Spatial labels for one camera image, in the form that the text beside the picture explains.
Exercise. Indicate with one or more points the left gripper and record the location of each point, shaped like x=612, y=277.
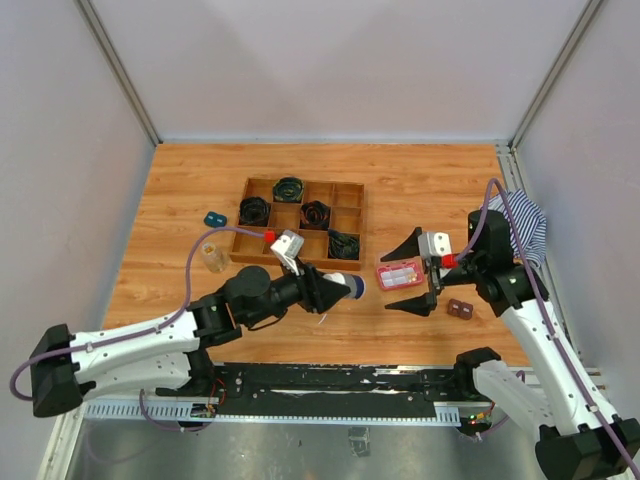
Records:
x=317, y=293

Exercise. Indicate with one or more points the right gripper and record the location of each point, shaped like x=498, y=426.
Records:
x=423, y=304

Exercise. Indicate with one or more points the pink pill organizer box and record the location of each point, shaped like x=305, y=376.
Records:
x=399, y=274

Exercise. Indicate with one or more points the white cap pill bottle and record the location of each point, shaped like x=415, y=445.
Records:
x=355, y=283

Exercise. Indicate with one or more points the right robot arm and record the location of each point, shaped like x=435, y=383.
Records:
x=577, y=432

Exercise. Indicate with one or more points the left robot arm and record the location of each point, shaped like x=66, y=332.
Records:
x=170, y=352

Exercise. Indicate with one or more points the brown pill box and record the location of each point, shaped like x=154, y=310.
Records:
x=460, y=309

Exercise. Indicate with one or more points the wooden compartment tray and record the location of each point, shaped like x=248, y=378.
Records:
x=328, y=215

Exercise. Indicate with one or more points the striped cloth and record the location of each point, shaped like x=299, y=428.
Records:
x=528, y=240

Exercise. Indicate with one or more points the teal bottle cap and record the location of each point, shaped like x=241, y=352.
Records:
x=215, y=220

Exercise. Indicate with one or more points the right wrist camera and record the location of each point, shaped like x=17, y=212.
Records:
x=434, y=244

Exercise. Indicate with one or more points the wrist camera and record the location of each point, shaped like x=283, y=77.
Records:
x=286, y=249
x=434, y=244

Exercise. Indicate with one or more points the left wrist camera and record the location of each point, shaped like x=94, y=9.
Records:
x=286, y=249

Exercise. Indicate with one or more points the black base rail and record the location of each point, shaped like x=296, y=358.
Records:
x=324, y=392

